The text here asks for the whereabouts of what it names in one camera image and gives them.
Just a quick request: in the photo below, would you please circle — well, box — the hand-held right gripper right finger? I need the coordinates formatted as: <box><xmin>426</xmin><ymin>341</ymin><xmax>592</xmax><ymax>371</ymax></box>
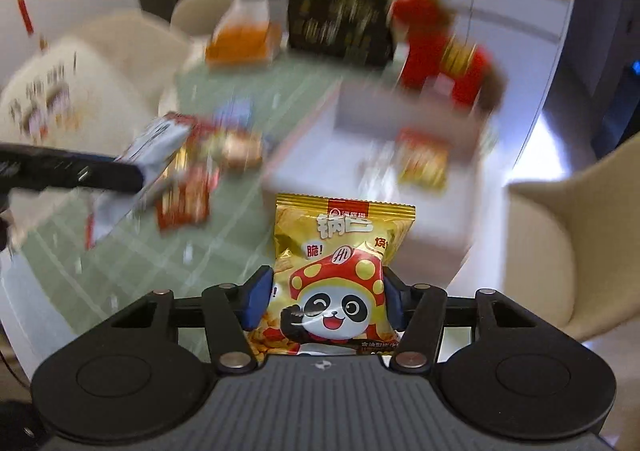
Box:
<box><xmin>382</xmin><ymin>268</ymin><xmax>532</xmax><ymax>376</ymax></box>

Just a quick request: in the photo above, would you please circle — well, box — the white chair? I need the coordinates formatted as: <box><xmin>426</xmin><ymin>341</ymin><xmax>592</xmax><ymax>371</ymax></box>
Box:
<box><xmin>65</xmin><ymin>10</ymin><xmax>192</xmax><ymax>112</ymax></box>

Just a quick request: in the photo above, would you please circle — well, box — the beige chair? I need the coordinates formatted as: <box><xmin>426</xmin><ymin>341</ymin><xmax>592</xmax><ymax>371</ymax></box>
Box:
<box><xmin>170</xmin><ymin>0</ymin><xmax>237</xmax><ymax>38</ymax></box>
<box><xmin>505</xmin><ymin>131</ymin><xmax>640</xmax><ymax>343</ymax></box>

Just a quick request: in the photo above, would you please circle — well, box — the green white tablecloth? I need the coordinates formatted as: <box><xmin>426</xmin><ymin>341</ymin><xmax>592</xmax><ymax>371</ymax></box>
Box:
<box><xmin>0</xmin><ymin>51</ymin><xmax>501</xmax><ymax>382</ymax></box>

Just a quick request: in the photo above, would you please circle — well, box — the red yellow snack pack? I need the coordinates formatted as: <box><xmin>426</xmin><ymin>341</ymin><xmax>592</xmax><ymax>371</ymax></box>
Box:
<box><xmin>396</xmin><ymin>128</ymin><xmax>449</xmax><ymax>192</ymax></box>

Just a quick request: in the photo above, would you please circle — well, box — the pink cardboard box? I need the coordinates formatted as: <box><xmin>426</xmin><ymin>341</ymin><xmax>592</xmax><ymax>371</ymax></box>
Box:
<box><xmin>262</xmin><ymin>78</ymin><xmax>493</xmax><ymax>277</ymax></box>

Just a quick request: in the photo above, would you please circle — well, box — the white bag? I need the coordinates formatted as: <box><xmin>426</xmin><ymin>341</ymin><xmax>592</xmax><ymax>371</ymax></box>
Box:
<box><xmin>0</xmin><ymin>38</ymin><xmax>102</xmax><ymax>143</ymax></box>

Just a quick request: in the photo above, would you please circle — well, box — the orange tissue box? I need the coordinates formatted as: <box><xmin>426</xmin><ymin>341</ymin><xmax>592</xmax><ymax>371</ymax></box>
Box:
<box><xmin>205</xmin><ymin>0</ymin><xmax>284</xmax><ymax>65</ymax></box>

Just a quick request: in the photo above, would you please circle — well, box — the white snack pouch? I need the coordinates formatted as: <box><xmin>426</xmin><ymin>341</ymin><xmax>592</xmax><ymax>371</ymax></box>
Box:
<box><xmin>85</xmin><ymin>114</ymin><xmax>196</xmax><ymax>252</ymax></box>

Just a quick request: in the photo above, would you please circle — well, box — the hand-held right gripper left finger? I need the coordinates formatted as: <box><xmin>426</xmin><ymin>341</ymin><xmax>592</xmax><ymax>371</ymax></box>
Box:
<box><xmin>116</xmin><ymin>265</ymin><xmax>275</xmax><ymax>376</ymax></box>

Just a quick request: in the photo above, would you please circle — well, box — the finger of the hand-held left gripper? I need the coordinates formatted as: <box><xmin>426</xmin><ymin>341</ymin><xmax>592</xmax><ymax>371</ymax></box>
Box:
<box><xmin>0</xmin><ymin>144</ymin><xmax>146</xmax><ymax>194</ymax></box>

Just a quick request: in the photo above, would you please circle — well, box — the red plush horse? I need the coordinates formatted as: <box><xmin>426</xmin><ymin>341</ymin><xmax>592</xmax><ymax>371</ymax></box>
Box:
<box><xmin>389</xmin><ymin>0</ymin><xmax>507</xmax><ymax>110</ymax></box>

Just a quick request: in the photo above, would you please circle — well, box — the large black printed bag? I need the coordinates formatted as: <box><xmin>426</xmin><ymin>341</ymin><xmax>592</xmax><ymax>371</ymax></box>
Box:
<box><xmin>286</xmin><ymin>0</ymin><xmax>397</xmax><ymax>68</ymax></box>

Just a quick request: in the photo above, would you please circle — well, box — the yellow panda snack bag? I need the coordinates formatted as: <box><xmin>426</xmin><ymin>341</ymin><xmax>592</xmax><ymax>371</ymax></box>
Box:
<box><xmin>245</xmin><ymin>192</ymin><xmax>417</xmax><ymax>357</ymax></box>

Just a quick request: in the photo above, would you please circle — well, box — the pile of snack packets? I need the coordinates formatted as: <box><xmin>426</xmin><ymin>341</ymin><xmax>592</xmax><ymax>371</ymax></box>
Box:
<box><xmin>152</xmin><ymin>104</ymin><xmax>266</xmax><ymax>232</ymax></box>

